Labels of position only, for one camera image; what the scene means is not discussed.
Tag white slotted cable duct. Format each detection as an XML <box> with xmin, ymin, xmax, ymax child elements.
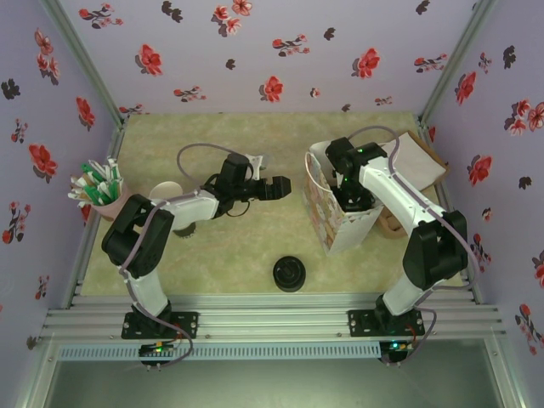
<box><xmin>56</xmin><ymin>342</ymin><xmax>383</xmax><ymax>362</ymax></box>

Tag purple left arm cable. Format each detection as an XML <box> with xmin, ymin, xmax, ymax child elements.
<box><xmin>118</xmin><ymin>143</ymin><xmax>233</xmax><ymax>318</ymax></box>

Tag aluminium side rail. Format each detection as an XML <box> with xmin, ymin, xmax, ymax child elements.
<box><xmin>63</xmin><ymin>121</ymin><xmax>131</xmax><ymax>309</ymax></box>
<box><xmin>418</xmin><ymin>118</ymin><xmax>484</xmax><ymax>305</ymax></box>

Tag white paper napkins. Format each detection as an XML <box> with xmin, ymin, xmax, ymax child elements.
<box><xmin>380</xmin><ymin>132</ymin><xmax>444</xmax><ymax>190</ymax></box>

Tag black base controller board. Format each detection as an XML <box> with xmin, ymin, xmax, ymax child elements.
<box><xmin>139</xmin><ymin>339</ymin><xmax>176</xmax><ymax>366</ymax></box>
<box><xmin>379</xmin><ymin>338</ymin><xmax>417</xmax><ymax>366</ymax></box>

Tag pink straw holder cup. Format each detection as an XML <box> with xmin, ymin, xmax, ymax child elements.
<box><xmin>91</xmin><ymin>178</ymin><xmax>128</xmax><ymax>222</ymax></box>

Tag green wrapped straw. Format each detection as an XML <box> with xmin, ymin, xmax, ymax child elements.
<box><xmin>82</xmin><ymin>160</ymin><xmax>112</xmax><ymax>188</ymax></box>
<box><xmin>82</xmin><ymin>184</ymin><xmax>107</xmax><ymax>207</ymax></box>

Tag brown pulp cup carrier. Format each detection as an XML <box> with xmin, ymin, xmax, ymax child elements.
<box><xmin>373</xmin><ymin>207</ymin><xmax>409</xmax><ymax>239</ymax></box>

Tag stack of paper cups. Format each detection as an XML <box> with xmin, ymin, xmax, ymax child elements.
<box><xmin>148</xmin><ymin>180</ymin><xmax>196</xmax><ymax>239</ymax></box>

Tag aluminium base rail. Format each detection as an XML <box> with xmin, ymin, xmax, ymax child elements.
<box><xmin>44</xmin><ymin>292</ymin><xmax>502</xmax><ymax>341</ymax></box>

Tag aluminium frame post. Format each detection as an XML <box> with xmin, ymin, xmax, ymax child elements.
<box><xmin>40</xmin><ymin>0</ymin><xmax>128</xmax><ymax>127</ymax></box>
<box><xmin>418</xmin><ymin>0</ymin><xmax>499</xmax><ymax>124</ymax></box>

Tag stack of black cup lids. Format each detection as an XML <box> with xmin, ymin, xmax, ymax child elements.
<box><xmin>272</xmin><ymin>254</ymin><xmax>307</xmax><ymax>293</ymax></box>

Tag white paper takeout bag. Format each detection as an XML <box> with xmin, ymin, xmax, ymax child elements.
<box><xmin>303</xmin><ymin>139</ymin><xmax>388</xmax><ymax>258</ymax></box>

